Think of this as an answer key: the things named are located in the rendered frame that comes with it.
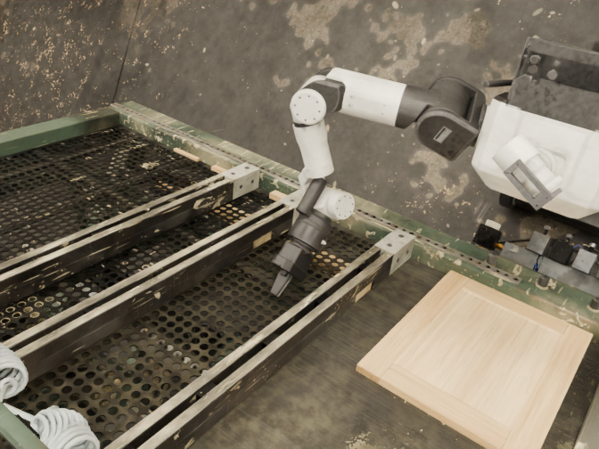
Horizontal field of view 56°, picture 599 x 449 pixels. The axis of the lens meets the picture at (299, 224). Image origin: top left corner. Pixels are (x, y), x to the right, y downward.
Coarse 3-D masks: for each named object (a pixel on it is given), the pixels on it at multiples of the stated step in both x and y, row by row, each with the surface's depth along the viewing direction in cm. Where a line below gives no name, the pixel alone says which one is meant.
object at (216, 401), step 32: (384, 256) 147; (320, 288) 132; (352, 288) 134; (288, 320) 122; (320, 320) 126; (256, 352) 115; (288, 352) 118; (192, 384) 103; (224, 384) 104; (256, 384) 112; (64, 416) 76; (160, 416) 96; (192, 416) 97; (224, 416) 106; (128, 448) 91; (160, 448) 92
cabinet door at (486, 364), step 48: (432, 288) 146; (480, 288) 148; (432, 336) 130; (480, 336) 132; (528, 336) 134; (576, 336) 135; (384, 384) 117; (432, 384) 117; (480, 384) 119; (528, 384) 120; (480, 432) 107; (528, 432) 109
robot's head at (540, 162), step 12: (516, 144) 97; (528, 144) 97; (504, 156) 98; (516, 156) 97; (528, 156) 97; (540, 156) 101; (504, 168) 99; (540, 168) 97; (552, 168) 102; (528, 180) 97; (540, 180) 96; (552, 180) 96; (540, 192) 96
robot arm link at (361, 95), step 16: (320, 80) 117; (336, 80) 118; (352, 80) 118; (368, 80) 118; (384, 80) 118; (304, 96) 119; (320, 96) 118; (336, 96) 118; (352, 96) 118; (368, 96) 117; (384, 96) 116; (400, 96) 116; (304, 112) 121; (320, 112) 120; (352, 112) 120; (368, 112) 119; (384, 112) 117
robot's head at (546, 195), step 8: (520, 160) 96; (512, 168) 97; (520, 168) 96; (528, 168) 95; (512, 176) 97; (528, 176) 95; (536, 176) 95; (520, 184) 97; (536, 184) 95; (560, 184) 96; (528, 192) 96; (544, 192) 94; (552, 192) 97; (560, 192) 96; (528, 200) 96; (536, 200) 96; (544, 200) 95; (536, 208) 96
